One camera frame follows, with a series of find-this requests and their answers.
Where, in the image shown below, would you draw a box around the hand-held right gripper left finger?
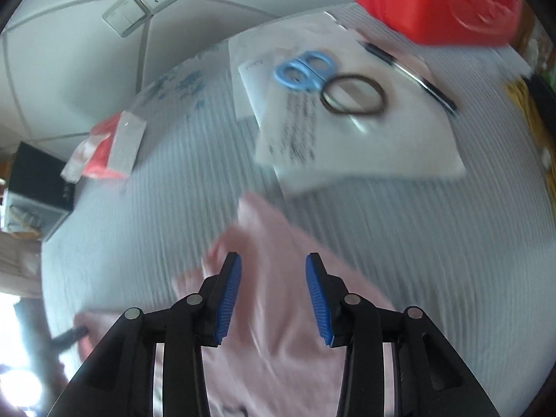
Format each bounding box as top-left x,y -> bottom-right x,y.
43,251 -> 242,417

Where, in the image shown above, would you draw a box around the striped grey bedsheet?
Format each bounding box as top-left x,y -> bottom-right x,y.
40,2 -> 552,417

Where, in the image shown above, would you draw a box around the red plastic box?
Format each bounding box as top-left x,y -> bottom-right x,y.
346,0 -> 524,47

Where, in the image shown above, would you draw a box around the white printed paper sheet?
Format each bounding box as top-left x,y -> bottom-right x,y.
239,43 -> 467,196

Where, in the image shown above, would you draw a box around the brown ring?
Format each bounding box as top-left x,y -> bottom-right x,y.
320,75 -> 387,119

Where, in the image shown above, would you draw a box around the blue-handled scissors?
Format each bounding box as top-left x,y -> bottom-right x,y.
273,51 -> 337,93

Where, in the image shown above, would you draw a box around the red and white packet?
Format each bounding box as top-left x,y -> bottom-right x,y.
61,111 -> 147,182

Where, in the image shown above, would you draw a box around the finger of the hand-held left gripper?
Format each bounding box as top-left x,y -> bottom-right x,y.
51,327 -> 89,350

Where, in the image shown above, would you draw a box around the yellow cloth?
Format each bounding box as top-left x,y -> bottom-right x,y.
504,76 -> 554,192

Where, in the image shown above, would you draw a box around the white envelope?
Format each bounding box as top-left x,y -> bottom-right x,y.
228,11 -> 348,121

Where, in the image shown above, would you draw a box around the white wall switch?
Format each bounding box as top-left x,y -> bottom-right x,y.
103,0 -> 150,38

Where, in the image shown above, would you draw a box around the pink shirt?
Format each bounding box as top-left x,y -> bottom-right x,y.
73,192 -> 396,417

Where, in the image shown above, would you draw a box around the black pen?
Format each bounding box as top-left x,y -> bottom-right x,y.
364,42 -> 459,116

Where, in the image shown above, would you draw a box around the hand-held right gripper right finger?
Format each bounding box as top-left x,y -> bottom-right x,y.
305,252 -> 505,417

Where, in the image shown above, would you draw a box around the black box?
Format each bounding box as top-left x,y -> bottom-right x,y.
8,141 -> 81,214

